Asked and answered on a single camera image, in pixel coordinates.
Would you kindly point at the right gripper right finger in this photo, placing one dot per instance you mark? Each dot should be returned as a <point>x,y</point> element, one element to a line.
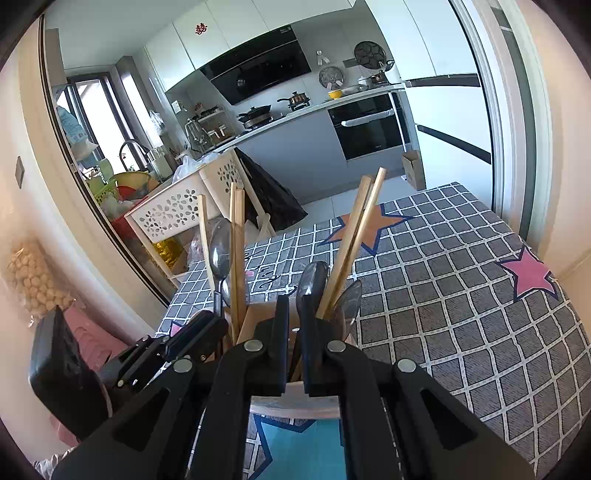
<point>311,349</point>

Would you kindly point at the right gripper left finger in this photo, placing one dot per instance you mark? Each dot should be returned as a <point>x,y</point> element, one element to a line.
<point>279,346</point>

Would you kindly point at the dark translucent plastic spoon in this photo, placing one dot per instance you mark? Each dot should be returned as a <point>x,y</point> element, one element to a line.
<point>220,260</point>
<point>346,309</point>
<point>312,282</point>
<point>225,292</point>

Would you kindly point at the white plastic utensil holder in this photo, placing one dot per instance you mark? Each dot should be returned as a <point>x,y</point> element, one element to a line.
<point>294,403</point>

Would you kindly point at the bag of white balls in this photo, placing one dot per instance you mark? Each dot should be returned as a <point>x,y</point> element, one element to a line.
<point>37,287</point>

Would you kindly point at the grey checkered tablecloth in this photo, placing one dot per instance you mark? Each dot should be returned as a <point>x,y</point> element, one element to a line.
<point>449,285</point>

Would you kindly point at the white perforated storage cart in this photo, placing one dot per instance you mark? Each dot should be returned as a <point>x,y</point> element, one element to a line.
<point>183,205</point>

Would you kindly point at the cardboard box on floor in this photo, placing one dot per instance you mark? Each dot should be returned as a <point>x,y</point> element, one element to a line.
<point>414,170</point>

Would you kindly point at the black built-in oven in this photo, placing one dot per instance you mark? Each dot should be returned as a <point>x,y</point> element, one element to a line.
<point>370,125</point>

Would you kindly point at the black wok on stove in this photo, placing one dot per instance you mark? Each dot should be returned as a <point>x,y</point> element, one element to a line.
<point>255,117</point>

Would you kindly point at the black range hood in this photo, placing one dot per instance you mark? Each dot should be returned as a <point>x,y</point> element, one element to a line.
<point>257,65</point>

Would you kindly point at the white refrigerator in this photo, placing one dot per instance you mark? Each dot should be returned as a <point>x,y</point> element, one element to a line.
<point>436,63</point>

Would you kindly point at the white upper cabinets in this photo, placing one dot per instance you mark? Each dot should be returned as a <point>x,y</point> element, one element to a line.
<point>211,28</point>

